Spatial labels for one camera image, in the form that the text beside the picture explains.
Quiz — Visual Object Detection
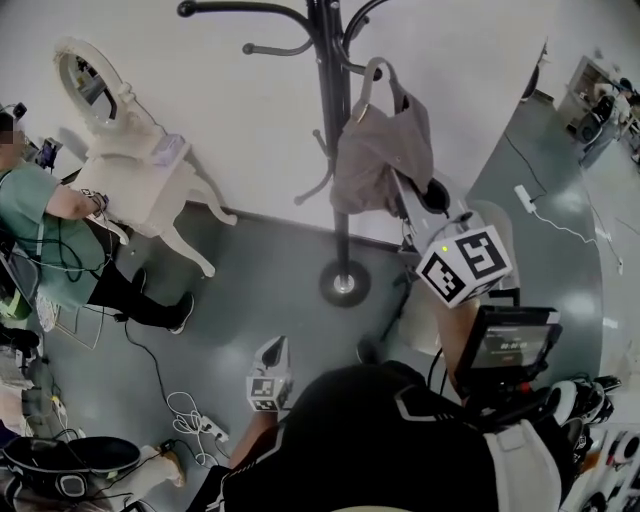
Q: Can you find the black oval backpack pod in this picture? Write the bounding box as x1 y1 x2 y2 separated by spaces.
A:
2 436 141 496

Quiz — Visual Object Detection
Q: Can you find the white shoulder strap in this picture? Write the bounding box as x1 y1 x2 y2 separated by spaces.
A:
482 419 564 512

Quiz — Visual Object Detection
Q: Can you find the white patterned cloth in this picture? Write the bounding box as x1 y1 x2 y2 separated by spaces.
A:
37 294 59 334

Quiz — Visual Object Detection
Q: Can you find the gold wire basket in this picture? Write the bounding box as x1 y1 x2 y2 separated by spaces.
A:
37 294 104 351

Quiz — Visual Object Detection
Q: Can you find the person's black shirt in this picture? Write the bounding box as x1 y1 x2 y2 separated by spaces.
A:
187 362 581 512

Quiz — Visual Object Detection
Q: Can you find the white power strip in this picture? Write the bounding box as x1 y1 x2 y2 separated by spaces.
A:
513 184 537 214
199 414 230 444

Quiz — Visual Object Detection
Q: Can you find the black metal coat rack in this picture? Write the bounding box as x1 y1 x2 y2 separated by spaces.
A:
177 0 396 307

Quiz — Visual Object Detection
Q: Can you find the grey handbag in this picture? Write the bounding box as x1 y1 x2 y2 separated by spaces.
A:
329 57 435 216

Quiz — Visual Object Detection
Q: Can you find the white oval mirror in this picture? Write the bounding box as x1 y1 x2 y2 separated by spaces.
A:
53 37 129 134

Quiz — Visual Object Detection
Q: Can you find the grey chair with black legs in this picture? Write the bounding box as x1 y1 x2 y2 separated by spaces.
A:
379 197 521 354

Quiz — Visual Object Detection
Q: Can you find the beige cabinet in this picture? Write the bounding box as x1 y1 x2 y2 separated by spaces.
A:
557 54 609 136

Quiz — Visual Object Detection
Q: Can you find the white shelf with devices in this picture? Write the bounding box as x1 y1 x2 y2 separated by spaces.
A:
569 424 640 512

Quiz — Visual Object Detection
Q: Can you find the person's left forearm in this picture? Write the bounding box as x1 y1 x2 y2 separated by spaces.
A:
227 409 284 469

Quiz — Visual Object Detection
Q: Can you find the pale purple packet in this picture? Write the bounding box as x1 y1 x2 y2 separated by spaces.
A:
152 134 184 164

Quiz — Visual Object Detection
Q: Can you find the coiled white cable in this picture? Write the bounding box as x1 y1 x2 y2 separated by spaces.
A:
166 390 231 466

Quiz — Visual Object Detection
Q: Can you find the person's right forearm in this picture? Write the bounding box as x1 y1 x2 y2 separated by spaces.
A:
434 299 481 396

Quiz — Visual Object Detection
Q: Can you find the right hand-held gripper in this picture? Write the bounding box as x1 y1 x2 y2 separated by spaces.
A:
391 170 515 307

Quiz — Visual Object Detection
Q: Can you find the white dressing table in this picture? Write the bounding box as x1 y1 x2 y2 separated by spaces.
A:
74 127 239 279

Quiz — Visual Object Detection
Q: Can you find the small black monitor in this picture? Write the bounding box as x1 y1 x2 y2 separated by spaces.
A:
457 305 562 396

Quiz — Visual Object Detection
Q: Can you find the black cable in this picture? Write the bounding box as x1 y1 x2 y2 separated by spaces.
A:
113 314 172 416
502 132 549 201

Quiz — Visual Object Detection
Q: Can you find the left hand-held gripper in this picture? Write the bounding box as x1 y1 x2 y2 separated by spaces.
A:
245 335 294 414

